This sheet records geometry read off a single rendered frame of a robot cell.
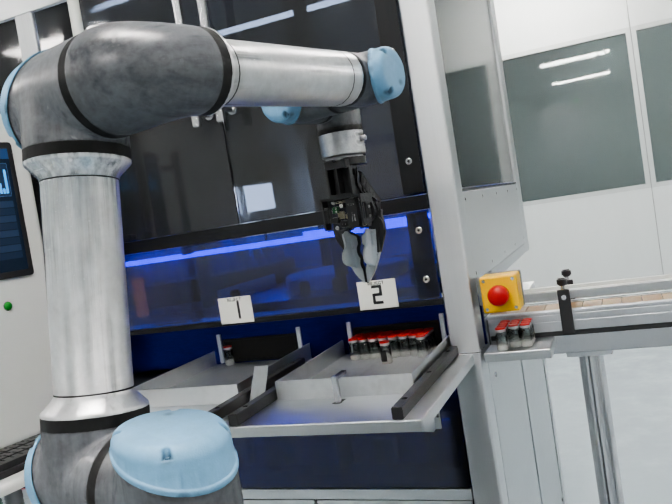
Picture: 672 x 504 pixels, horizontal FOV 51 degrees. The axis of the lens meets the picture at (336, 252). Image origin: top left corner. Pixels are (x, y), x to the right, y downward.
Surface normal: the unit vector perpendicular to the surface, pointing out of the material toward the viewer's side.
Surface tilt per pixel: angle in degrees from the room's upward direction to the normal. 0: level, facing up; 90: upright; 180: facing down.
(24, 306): 90
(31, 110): 86
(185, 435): 7
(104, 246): 90
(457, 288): 90
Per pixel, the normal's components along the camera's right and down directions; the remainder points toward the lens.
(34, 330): 0.85, -0.11
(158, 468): -0.03, 0.01
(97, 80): -0.16, 0.24
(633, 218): -0.37, 0.11
